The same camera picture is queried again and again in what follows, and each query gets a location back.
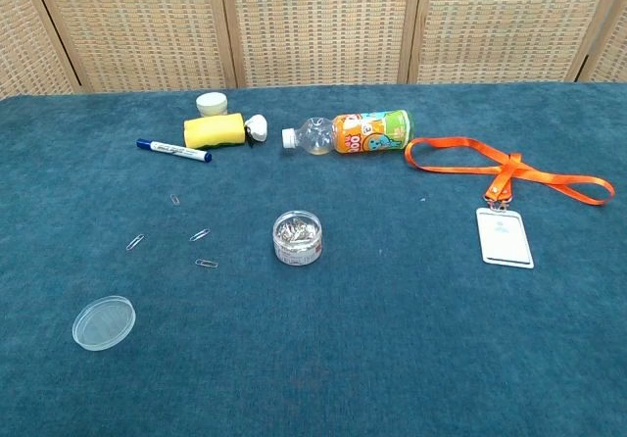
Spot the clear round paperclip container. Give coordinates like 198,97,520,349
271,210,324,267

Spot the orange label plastic bottle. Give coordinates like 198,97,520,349
280,109,416,157

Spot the small white black object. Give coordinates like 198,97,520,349
243,115,269,148

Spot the blue tablecloth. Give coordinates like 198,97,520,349
0,81,627,437

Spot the white round jar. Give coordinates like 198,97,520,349
195,92,229,118

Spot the blue white marker pen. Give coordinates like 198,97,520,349
135,137,214,165

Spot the woven folding screen panel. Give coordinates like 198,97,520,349
0,0,82,101
578,0,627,84
409,0,627,85
217,0,425,89
27,0,238,94

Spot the white badge holder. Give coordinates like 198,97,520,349
475,206,536,270

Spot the clear round plastic lid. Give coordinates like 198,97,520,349
72,295,137,353

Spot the orange lanyard strap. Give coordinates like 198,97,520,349
404,135,616,213

